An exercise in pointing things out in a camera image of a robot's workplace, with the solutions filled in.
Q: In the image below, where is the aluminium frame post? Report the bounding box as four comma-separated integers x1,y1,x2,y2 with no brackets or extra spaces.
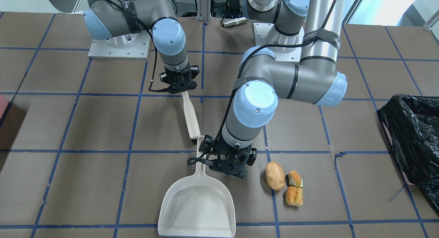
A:
195,0,213,24

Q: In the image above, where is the beige hand brush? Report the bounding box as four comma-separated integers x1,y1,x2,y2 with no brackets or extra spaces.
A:
182,91,201,140

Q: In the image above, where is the round brown bread roll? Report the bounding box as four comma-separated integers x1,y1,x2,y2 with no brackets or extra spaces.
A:
265,161,285,191

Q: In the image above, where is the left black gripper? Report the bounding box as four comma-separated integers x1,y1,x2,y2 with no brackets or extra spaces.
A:
199,135,257,179

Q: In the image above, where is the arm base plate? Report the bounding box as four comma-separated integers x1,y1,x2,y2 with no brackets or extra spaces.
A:
253,22,305,56
88,32,151,60

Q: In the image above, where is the torn bread piece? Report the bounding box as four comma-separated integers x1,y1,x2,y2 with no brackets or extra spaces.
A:
287,170,303,188
285,186,303,206

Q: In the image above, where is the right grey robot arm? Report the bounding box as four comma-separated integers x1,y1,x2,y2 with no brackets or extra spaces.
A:
83,0,200,94

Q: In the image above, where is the beige plastic dustpan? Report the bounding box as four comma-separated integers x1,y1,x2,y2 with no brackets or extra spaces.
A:
157,135,236,238

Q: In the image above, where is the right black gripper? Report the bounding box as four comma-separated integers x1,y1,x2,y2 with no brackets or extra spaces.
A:
160,65,200,94

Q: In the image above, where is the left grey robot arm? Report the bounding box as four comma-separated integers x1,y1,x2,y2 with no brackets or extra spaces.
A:
187,0,347,178

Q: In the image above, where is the bin with black bag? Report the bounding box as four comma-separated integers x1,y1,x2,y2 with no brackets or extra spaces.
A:
377,94,439,212

